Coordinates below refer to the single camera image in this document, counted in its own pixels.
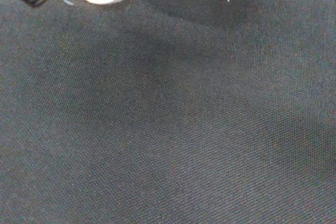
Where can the black bench cloth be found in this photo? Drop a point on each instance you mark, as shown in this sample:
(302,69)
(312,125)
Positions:
(168,116)

